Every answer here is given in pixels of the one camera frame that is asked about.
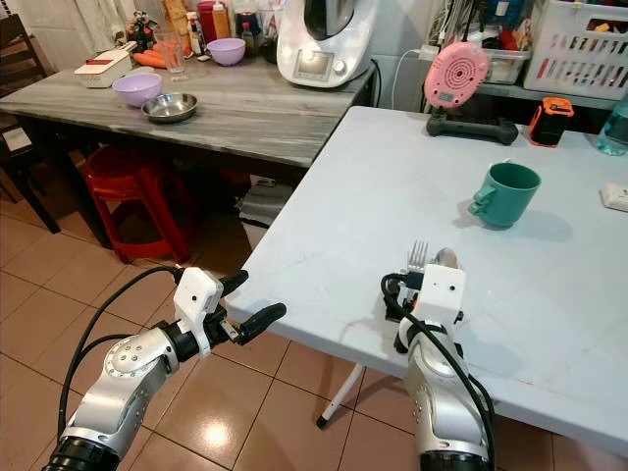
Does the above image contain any silver metal fork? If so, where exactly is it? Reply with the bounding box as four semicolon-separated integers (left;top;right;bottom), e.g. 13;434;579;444
407;240;431;276

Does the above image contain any silver metal spoon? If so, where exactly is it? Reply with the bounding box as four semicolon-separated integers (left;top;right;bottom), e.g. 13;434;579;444
431;247;461;270

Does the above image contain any white plastic bin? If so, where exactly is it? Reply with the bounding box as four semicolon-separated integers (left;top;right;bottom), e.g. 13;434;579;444
236;176;296;252

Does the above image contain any white metal table leg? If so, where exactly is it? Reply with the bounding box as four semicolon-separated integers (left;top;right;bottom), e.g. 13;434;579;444
316;360;367;430

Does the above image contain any red plastic stool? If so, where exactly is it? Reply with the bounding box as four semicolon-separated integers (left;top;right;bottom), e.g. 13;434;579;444
82;146;189;265

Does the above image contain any green ceramic mug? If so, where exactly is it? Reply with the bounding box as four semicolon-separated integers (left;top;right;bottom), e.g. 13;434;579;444
468;162;544;231

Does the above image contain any black device stand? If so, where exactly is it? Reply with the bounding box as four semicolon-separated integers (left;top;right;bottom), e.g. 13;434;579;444
426;111;520;147

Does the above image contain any stainless steel bowl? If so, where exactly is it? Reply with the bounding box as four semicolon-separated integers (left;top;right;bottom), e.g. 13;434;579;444
141;91;200;126

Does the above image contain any large purple bowl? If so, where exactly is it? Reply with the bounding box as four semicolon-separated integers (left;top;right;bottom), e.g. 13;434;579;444
111;72;165;110

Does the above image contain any pink round device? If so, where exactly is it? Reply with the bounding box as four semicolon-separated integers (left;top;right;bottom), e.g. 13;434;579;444
423;40;493;112

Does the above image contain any small purple bowl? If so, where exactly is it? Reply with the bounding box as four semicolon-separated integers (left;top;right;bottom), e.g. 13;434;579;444
206;37;247;68

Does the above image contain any orange and black gadget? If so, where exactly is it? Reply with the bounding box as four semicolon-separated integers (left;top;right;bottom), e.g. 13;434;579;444
526;96;577;149

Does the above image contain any clear drinking glass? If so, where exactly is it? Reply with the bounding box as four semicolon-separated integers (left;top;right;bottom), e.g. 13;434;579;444
153;28;188;82

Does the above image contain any orange carrot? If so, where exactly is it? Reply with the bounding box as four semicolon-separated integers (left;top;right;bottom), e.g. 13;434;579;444
131;49;161;71

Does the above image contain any small white object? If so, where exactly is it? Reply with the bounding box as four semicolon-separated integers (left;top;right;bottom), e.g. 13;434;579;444
600;182;628;213

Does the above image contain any white kitchen food processor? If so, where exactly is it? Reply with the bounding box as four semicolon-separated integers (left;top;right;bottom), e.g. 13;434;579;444
276;0;380;86

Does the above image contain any white rectangular box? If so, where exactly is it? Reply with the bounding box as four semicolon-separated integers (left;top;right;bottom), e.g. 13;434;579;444
74;50;137;90

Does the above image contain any clear plastic container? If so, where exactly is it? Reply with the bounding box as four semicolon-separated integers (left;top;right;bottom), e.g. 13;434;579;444
485;46;532;85

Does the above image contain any red sauce bottle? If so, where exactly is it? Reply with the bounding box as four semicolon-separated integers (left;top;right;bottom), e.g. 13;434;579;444
196;0;233;44

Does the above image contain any small decorative tree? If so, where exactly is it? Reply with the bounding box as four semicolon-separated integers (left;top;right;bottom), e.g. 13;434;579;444
125;10;159;52

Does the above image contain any teal water bottle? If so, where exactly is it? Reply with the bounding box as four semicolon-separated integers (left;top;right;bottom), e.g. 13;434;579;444
596;92;628;157

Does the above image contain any white plastic laundry basket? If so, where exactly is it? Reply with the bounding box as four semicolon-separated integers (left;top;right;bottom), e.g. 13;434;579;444
522;0;628;100

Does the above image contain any dark wooden chair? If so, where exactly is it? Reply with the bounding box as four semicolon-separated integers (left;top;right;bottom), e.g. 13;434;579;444
0;13;61;236

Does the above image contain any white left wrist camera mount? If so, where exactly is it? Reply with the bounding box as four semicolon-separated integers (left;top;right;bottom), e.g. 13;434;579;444
171;267;226;357

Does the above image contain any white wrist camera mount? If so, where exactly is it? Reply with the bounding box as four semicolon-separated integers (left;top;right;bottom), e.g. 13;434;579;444
415;264;468;331
171;267;226;357

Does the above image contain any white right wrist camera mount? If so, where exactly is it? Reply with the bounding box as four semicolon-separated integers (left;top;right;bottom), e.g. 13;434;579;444
415;264;468;331

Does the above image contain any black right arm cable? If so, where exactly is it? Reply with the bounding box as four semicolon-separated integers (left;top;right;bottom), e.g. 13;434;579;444
383;275;499;462

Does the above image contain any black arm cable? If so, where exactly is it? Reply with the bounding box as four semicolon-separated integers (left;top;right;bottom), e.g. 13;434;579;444
383;275;499;462
56;264;183;445

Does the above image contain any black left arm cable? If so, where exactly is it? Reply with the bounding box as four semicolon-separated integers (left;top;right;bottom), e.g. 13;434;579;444
56;264;183;445

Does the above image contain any white power cable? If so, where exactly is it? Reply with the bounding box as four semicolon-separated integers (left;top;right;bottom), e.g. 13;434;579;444
390;43;445;111

